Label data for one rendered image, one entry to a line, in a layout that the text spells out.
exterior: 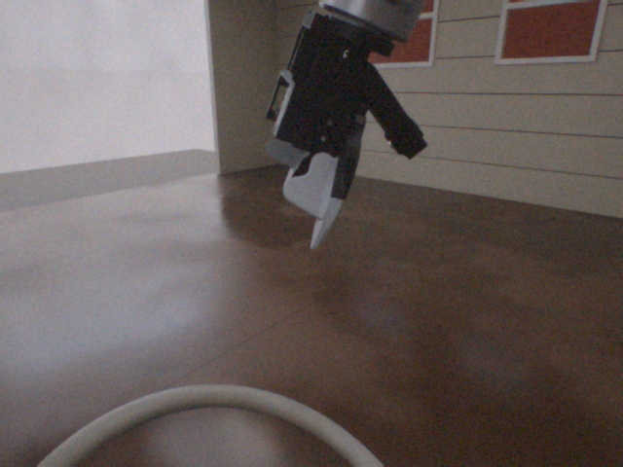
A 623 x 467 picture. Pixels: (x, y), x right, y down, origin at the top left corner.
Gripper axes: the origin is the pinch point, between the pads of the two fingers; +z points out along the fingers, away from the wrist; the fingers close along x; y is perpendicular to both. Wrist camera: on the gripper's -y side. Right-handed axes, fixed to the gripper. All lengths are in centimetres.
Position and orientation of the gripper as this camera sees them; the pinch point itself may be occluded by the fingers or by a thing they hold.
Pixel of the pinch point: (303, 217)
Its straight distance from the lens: 48.3
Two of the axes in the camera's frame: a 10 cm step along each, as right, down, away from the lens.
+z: -3.7, 8.4, 4.0
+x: 2.2, 5.0, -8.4
